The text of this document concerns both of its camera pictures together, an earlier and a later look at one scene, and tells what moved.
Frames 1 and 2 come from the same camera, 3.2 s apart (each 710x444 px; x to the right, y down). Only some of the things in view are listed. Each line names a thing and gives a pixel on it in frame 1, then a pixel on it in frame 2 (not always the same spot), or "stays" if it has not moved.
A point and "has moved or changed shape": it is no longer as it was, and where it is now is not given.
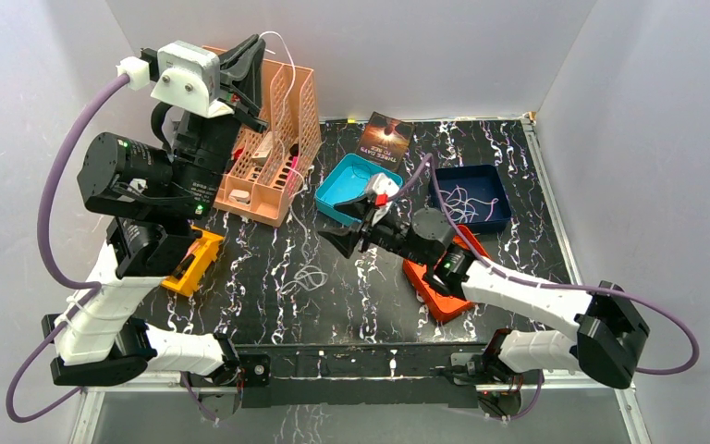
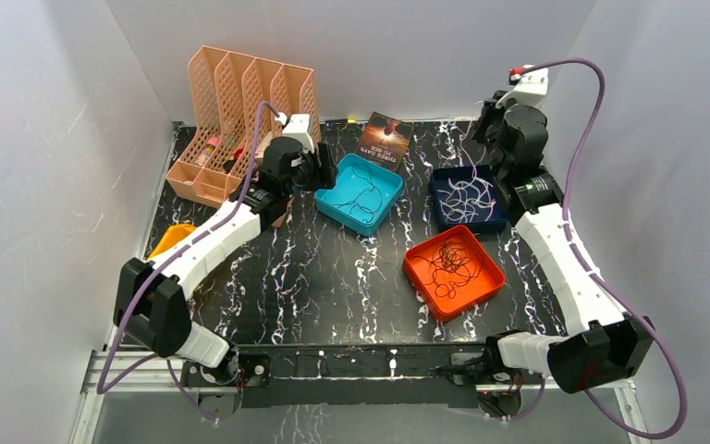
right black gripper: x=343 y=240 → x=488 y=113
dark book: x=385 y=141 stays
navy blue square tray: x=476 y=196 stays
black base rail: x=396 y=374 stays
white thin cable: x=462 y=208 has moved or changed shape
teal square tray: x=348 y=180 stays
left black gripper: x=232 y=102 → x=321 y=168
